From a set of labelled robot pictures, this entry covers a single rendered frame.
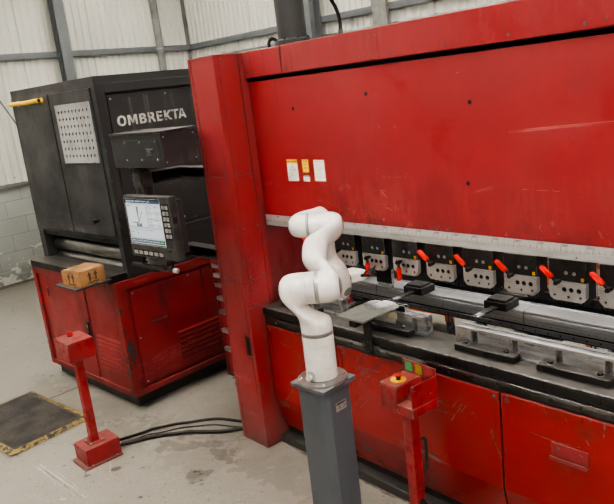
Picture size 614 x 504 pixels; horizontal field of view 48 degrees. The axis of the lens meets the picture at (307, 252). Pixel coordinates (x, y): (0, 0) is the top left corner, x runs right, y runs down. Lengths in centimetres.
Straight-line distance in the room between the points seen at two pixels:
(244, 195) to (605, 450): 220
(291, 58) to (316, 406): 177
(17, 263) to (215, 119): 622
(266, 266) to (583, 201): 195
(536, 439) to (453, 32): 166
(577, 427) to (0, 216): 793
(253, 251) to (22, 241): 609
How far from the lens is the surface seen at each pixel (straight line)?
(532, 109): 272
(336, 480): 275
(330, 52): 334
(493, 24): 278
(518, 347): 302
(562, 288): 280
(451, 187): 297
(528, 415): 297
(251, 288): 392
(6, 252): 960
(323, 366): 257
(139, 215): 397
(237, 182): 380
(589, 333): 314
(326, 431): 265
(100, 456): 452
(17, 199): 962
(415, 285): 355
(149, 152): 380
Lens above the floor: 209
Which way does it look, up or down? 14 degrees down
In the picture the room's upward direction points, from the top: 7 degrees counter-clockwise
